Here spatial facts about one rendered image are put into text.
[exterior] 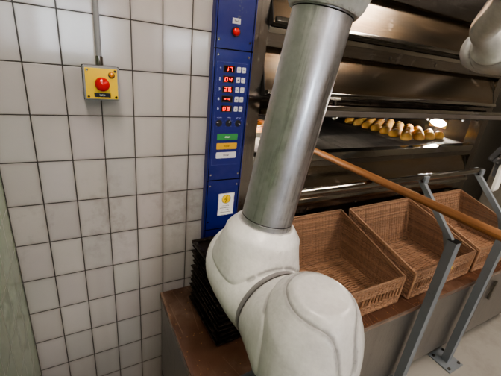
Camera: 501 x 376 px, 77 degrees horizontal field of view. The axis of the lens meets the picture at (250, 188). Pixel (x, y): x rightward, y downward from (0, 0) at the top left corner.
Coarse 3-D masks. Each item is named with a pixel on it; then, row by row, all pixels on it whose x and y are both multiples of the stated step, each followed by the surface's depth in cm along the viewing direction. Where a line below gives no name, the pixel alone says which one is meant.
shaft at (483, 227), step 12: (324, 156) 147; (348, 168) 135; (360, 168) 131; (372, 180) 125; (384, 180) 121; (408, 192) 112; (432, 204) 105; (456, 216) 99; (468, 216) 97; (480, 228) 93; (492, 228) 91
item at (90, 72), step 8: (88, 64) 94; (88, 72) 92; (96, 72) 93; (104, 72) 94; (88, 80) 93; (112, 80) 96; (88, 88) 94; (96, 88) 95; (112, 88) 97; (88, 96) 95; (96, 96) 96; (104, 96) 97; (112, 96) 98
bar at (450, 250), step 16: (416, 176) 141; (432, 176) 146; (448, 176) 152; (480, 176) 166; (304, 192) 111; (320, 192) 114; (496, 208) 161; (448, 240) 136; (496, 240) 162; (448, 256) 136; (496, 256) 163; (448, 272) 140; (480, 272) 170; (432, 288) 144; (480, 288) 171; (432, 304) 146; (416, 320) 153; (464, 320) 179; (416, 336) 153; (432, 352) 197; (448, 352) 189; (400, 368) 163; (448, 368) 187
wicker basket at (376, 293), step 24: (312, 216) 168; (336, 216) 176; (312, 240) 170; (336, 240) 179; (360, 240) 167; (312, 264) 170; (336, 264) 173; (360, 264) 168; (360, 288) 157; (384, 288) 140; (360, 312) 138
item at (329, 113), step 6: (264, 108) 130; (264, 114) 130; (330, 114) 132; (336, 114) 134; (342, 114) 135; (348, 114) 137; (354, 114) 139; (360, 114) 140; (366, 114) 142; (372, 114) 144; (378, 114) 146; (384, 114) 148; (390, 114) 150; (396, 114) 152; (402, 114) 154; (408, 114) 156; (414, 114) 158; (420, 114) 160; (426, 114) 163; (432, 114) 165; (438, 114) 168; (444, 114) 170; (450, 114) 173
